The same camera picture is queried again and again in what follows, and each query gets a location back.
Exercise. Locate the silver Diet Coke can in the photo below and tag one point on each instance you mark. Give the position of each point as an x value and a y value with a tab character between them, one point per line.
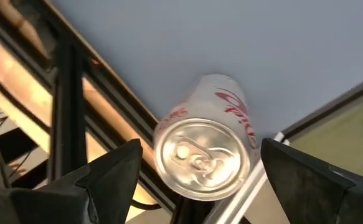
203	155

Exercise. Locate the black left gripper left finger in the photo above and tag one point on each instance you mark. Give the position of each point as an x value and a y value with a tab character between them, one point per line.
59	205

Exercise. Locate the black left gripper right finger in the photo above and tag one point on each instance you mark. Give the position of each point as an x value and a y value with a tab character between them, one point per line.
318	196

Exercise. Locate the black metal table frame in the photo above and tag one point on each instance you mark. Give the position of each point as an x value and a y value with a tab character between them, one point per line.
69	109

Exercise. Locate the silver aluminium rail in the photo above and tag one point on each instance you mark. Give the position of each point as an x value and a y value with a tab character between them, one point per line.
240	193

